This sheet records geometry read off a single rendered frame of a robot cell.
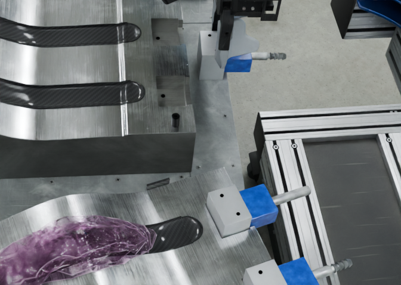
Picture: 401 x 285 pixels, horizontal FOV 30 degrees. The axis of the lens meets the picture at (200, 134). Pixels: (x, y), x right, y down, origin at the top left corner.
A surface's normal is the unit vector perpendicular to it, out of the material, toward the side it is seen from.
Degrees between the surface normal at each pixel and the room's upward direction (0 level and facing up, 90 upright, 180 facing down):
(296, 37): 0
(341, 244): 0
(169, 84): 90
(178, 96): 0
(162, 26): 90
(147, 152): 90
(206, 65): 90
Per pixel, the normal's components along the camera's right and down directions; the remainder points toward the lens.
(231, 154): 0.08, -0.60
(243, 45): 0.08, 0.67
